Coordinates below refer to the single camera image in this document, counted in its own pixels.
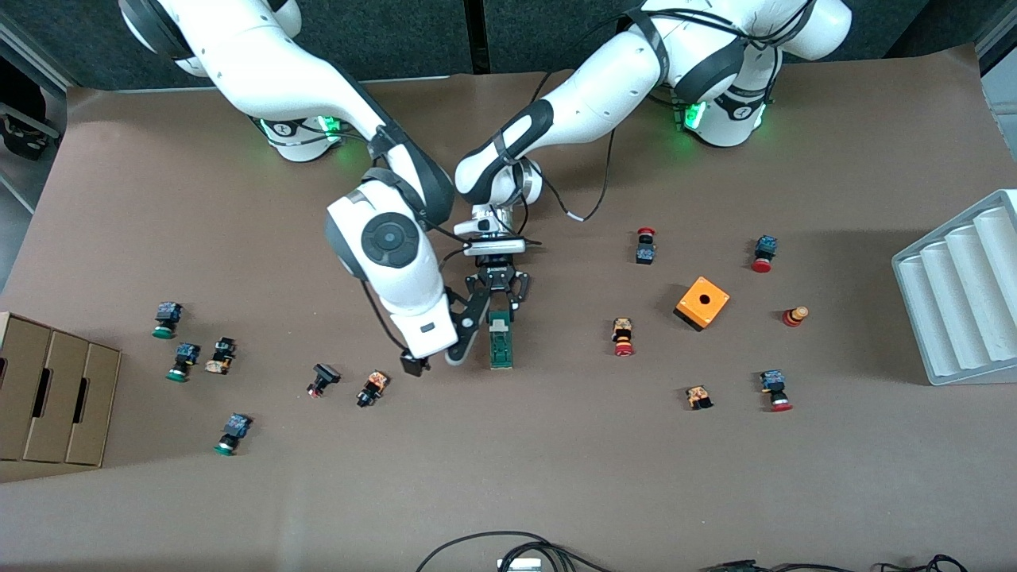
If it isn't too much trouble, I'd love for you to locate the green load switch white handle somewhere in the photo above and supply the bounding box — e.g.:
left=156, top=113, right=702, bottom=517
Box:
left=488, top=311, right=515, bottom=369

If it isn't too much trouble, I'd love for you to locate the black square push button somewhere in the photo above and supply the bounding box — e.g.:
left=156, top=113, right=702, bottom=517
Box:
left=306, top=362, right=342, bottom=399

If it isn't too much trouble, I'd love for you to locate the green mushroom push button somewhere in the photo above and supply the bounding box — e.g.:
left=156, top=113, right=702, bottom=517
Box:
left=213, top=412, right=253, bottom=458
left=151, top=300, right=184, bottom=341
left=164, top=342, right=202, bottom=384

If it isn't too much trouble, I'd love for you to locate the black beige contact block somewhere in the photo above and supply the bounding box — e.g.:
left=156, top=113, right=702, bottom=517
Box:
left=203, top=337, right=238, bottom=376

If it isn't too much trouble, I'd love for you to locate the brown cardboard box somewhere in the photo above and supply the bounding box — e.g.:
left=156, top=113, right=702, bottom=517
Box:
left=0, top=312, right=122, bottom=468

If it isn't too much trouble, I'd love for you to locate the grey ridged plastic tray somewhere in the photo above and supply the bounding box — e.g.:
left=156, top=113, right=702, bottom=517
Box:
left=891, top=188, right=1017, bottom=388

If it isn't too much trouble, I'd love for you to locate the black table clamp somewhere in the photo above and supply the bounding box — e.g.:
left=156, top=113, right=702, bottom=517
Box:
left=0, top=60, right=63, bottom=161

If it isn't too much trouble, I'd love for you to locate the grey metal rack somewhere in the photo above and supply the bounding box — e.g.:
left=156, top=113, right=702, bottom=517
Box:
left=976, top=20, right=1017, bottom=120

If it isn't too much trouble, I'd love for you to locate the black orange selector switch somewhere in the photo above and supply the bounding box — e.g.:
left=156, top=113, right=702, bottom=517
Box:
left=355, top=369, right=391, bottom=409

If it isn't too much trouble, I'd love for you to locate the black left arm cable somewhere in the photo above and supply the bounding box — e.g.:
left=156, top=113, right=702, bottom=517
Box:
left=543, top=68, right=619, bottom=225

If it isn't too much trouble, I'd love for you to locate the orange button enclosure box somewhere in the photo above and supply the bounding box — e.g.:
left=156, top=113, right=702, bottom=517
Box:
left=673, top=276, right=731, bottom=333

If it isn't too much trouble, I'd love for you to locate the thick black looped cable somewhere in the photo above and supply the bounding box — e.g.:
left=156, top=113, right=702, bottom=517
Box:
left=416, top=530, right=617, bottom=572

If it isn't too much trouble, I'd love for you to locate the black cable bundle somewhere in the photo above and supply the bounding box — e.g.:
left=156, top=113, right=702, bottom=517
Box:
left=872, top=554, right=972, bottom=572
left=699, top=559, right=855, bottom=572

